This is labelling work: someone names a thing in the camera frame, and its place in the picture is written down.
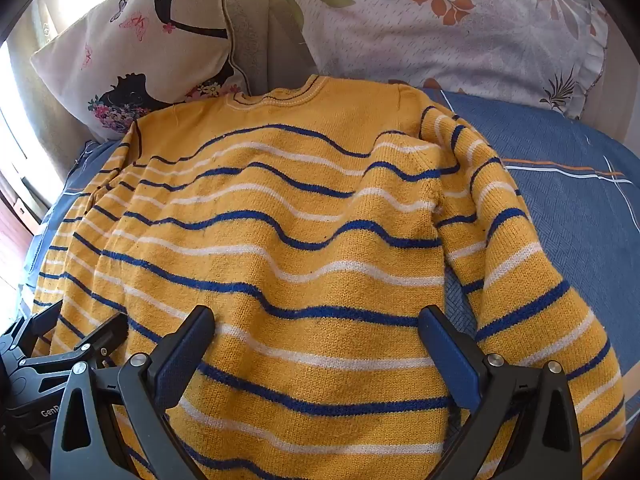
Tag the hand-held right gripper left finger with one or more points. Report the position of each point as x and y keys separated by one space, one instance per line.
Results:
x=179 y=362

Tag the blue checked bed sheet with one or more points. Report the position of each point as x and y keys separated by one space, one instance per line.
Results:
x=575 y=220

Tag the white leaf print pillow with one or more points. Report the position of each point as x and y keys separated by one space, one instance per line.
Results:
x=440 y=25

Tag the yellow striped knit sweater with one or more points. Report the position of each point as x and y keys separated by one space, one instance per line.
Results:
x=310 y=240

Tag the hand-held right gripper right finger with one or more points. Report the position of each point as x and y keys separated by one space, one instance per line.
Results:
x=452 y=357

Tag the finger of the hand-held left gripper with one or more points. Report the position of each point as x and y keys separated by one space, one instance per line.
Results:
x=35 y=321
x=97 y=336

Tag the beige silhouette print pillow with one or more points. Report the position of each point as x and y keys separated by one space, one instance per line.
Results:
x=130 y=50

